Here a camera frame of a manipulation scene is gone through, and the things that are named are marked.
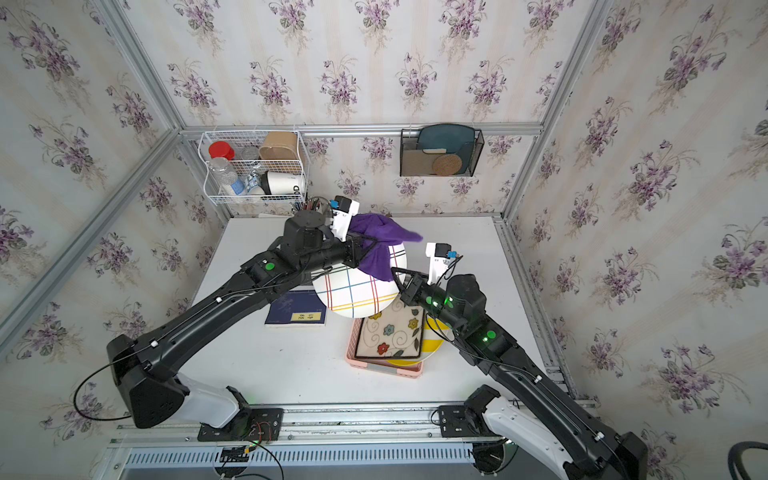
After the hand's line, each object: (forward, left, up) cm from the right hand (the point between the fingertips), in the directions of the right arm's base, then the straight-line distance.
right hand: (392, 272), depth 65 cm
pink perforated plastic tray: (-12, +4, -26) cm, 29 cm away
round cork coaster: (+46, -18, -4) cm, 49 cm away
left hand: (+6, +2, +2) cm, 6 cm away
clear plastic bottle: (+34, +51, 0) cm, 62 cm away
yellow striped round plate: (-12, -9, -4) cm, 16 cm away
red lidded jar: (+43, +55, +3) cm, 70 cm away
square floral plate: (-3, -1, -26) cm, 26 cm away
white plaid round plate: (-2, +10, -6) cm, 12 cm away
